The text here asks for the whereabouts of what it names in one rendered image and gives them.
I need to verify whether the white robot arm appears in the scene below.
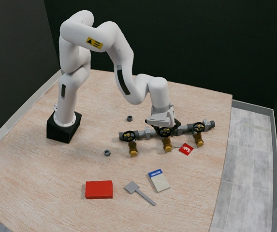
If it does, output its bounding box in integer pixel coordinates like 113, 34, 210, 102
52, 10, 174, 128

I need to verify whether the grey t-shaped pipe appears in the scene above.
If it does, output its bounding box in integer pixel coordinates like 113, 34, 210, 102
119, 119, 215, 157

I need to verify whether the red square tag with chain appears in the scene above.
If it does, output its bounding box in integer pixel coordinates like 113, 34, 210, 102
179, 143, 194, 156

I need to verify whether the red rectangular block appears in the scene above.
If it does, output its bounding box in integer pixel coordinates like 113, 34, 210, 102
85, 180, 113, 199

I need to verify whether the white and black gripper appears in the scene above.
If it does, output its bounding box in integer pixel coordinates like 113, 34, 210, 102
151, 107, 181, 137

